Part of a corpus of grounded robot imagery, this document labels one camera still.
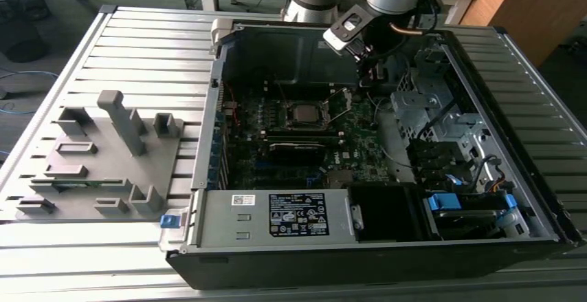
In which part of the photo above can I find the metal socket cover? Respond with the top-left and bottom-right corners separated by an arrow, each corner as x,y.
323,87 -> 355,119

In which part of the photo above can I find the locking lever wire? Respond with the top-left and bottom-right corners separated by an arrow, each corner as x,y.
328,104 -> 356,127
276,82 -> 291,107

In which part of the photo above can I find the silver CPU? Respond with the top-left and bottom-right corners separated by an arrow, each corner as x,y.
292,105 -> 322,125

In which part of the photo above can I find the CPU socket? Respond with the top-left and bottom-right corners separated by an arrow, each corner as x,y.
283,99 -> 336,133

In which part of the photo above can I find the metal drive cage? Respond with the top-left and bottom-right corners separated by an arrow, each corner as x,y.
388,39 -> 495,151

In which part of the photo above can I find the green motherboard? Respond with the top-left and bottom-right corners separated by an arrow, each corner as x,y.
219,88 -> 403,191

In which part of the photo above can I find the black graphics card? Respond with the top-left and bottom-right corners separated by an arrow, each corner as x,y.
267,141 -> 330,166

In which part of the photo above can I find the brown chipset heatsink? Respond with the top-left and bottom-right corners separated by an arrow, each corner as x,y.
327,169 -> 355,186

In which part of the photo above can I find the wooden cabinet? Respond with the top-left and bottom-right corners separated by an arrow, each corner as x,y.
460,0 -> 587,69

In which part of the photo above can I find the blue disk carrier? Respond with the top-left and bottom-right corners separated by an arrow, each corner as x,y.
424,193 -> 522,240

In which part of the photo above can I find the grey power supply unit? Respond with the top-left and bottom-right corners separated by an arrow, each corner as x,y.
195,188 -> 358,248

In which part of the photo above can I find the black PC case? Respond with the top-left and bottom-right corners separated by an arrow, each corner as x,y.
164,18 -> 586,291

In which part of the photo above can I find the grey parts rack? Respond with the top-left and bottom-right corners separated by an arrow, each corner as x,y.
15,89 -> 186,221

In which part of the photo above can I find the green RAM stick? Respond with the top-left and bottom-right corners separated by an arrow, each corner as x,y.
51,180 -> 106,192

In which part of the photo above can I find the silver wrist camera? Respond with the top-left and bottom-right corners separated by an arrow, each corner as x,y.
322,3 -> 368,58

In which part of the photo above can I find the thick black cable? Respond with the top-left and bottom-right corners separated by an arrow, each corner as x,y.
419,96 -> 458,140

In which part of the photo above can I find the grey case release handle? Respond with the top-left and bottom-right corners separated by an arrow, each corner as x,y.
210,18 -> 236,56

